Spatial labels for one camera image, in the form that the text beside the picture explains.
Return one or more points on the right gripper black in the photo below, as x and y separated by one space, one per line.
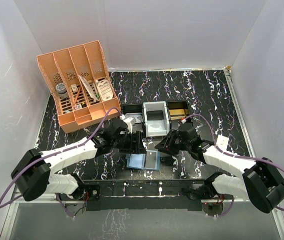
170 141

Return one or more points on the black credit card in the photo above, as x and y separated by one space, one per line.
155 115
151 160

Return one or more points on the black tray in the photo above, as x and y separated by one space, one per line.
128 109
178 104

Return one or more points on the orange pencil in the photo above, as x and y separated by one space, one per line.
77 95

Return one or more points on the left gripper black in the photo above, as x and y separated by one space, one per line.
136 142

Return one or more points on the white paper packet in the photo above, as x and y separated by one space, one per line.
88 88

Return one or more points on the orange plastic file organizer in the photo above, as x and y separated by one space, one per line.
65 66

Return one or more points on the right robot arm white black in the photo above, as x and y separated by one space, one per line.
259 182

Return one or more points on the small white red box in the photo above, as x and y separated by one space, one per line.
222 142

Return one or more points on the silver card in tray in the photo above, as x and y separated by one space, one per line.
137 117

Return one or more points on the blue leather card holder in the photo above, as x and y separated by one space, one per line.
137 161

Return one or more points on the white plastic bin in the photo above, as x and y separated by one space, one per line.
156 128

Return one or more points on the black tray right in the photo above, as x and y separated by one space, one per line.
178 104

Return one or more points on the roll of tape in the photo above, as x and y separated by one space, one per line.
61 90

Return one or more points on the small white eraser box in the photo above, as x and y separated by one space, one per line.
74 88

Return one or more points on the black tray left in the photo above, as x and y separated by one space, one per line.
128 109

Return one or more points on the white labelled blister pack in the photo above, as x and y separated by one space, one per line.
105 89

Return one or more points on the gold box in tray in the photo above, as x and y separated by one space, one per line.
178 113

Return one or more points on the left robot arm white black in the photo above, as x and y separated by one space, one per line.
36 173

